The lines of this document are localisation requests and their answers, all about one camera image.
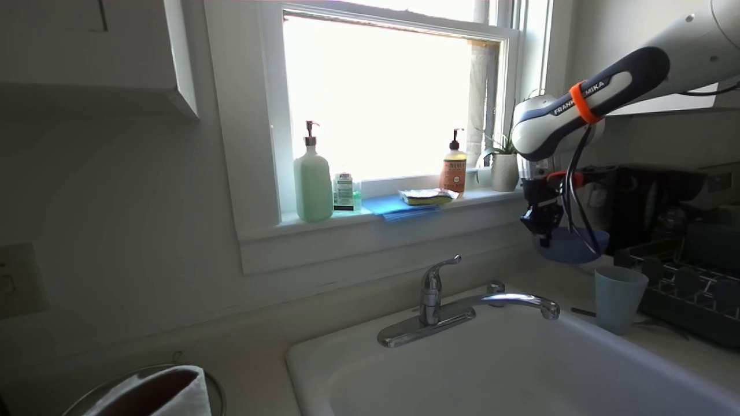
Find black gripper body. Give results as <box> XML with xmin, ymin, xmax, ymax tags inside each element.
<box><xmin>519</xmin><ymin>169</ymin><xmax>587</xmax><ymax>221</ymax></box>

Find tall light blue cup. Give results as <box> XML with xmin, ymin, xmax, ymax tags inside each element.
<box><xmin>593</xmin><ymin>264</ymin><xmax>650</xmax><ymax>334</ymax></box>

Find white kitchen sink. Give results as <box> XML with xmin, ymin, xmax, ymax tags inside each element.
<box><xmin>284</xmin><ymin>286</ymin><xmax>740</xmax><ymax>416</ymax></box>

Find white plant pot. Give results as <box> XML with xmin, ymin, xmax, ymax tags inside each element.
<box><xmin>491</xmin><ymin>150</ymin><xmax>521</xmax><ymax>193</ymax></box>

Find amber soap dispenser bottle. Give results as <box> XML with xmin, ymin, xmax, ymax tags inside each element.
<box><xmin>440</xmin><ymin>127</ymin><xmax>470</xmax><ymax>193</ymax></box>

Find pale yellow sponge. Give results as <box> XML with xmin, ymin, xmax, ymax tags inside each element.
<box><xmin>398</xmin><ymin>186</ymin><xmax>461</xmax><ymax>207</ymax></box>

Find chrome faucet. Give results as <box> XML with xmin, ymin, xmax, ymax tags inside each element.
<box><xmin>374</xmin><ymin>251</ymin><xmax>561</xmax><ymax>349</ymax></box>

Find blue cloth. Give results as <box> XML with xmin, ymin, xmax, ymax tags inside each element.
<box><xmin>360</xmin><ymin>192</ymin><xmax>442</xmax><ymax>224</ymax></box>

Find black dish rack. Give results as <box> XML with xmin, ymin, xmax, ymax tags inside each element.
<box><xmin>615</xmin><ymin>228</ymin><xmax>740</xmax><ymax>353</ymax></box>

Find white cabinet beside window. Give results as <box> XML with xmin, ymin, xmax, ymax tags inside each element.
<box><xmin>565</xmin><ymin>0</ymin><xmax>724</xmax><ymax>120</ymax></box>

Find small green jar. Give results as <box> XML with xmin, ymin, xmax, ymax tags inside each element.
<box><xmin>331</xmin><ymin>171</ymin><xmax>359</xmax><ymax>213</ymax></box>

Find green soap dispenser bottle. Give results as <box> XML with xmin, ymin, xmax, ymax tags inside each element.
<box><xmin>292</xmin><ymin>118</ymin><xmax>336</xmax><ymax>226</ymax></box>

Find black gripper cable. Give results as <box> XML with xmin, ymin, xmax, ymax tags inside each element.
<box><xmin>565</xmin><ymin>124</ymin><xmax>610</xmax><ymax>260</ymax></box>

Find orange forearm strap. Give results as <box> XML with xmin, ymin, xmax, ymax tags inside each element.
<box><xmin>567</xmin><ymin>80</ymin><xmax>604</xmax><ymax>127</ymax></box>

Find white window frame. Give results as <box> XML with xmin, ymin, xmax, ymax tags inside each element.
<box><xmin>203</xmin><ymin>0</ymin><xmax>557</xmax><ymax>275</ymax></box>

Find white wall cabinet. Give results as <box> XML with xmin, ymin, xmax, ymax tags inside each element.
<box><xmin>0</xmin><ymin>0</ymin><xmax>201</xmax><ymax>123</ymax></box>

